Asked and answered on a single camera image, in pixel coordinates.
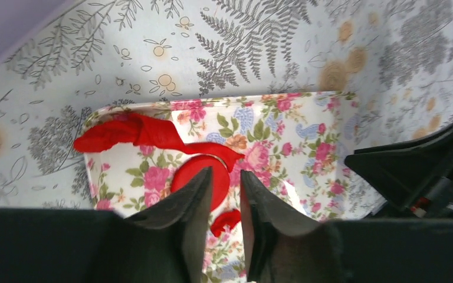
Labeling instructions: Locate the red dough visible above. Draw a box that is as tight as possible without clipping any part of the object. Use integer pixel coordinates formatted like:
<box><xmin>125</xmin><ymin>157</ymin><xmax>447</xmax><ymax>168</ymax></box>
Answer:
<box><xmin>170</xmin><ymin>155</ymin><xmax>230</xmax><ymax>212</ymax></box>

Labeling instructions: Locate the floral tray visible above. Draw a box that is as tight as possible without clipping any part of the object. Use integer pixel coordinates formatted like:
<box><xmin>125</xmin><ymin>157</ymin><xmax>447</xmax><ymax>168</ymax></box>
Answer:
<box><xmin>83</xmin><ymin>92</ymin><xmax>358</xmax><ymax>282</ymax></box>

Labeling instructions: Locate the red dough ring scrap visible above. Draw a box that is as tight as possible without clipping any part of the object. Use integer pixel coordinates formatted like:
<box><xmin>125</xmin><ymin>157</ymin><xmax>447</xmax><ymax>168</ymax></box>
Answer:
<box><xmin>73</xmin><ymin>113</ymin><xmax>245</xmax><ymax>172</ymax></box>

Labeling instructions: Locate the floral table mat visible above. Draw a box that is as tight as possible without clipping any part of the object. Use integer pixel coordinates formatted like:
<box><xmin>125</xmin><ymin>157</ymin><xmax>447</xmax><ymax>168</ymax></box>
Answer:
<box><xmin>0</xmin><ymin>1</ymin><xmax>453</xmax><ymax>207</ymax></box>

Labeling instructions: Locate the small red dough scrap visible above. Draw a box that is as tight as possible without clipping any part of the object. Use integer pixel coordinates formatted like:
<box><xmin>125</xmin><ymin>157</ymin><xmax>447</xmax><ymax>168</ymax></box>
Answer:
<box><xmin>210</xmin><ymin>209</ymin><xmax>241</xmax><ymax>238</ymax></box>

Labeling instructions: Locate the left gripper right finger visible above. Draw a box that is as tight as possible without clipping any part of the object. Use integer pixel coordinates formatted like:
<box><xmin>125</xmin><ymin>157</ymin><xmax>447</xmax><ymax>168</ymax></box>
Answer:
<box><xmin>240</xmin><ymin>171</ymin><xmax>453</xmax><ymax>282</ymax></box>

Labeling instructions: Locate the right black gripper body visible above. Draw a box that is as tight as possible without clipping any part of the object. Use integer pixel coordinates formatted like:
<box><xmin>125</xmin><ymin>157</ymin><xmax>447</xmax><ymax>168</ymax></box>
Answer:
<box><xmin>344</xmin><ymin>122</ymin><xmax>453</xmax><ymax>218</ymax></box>

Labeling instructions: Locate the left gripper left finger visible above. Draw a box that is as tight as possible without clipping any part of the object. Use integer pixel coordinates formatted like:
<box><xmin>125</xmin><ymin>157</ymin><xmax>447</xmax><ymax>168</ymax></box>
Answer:
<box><xmin>0</xmin><ymin>168</ymin><xmax>213</xmax><ymax>282</ymax></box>

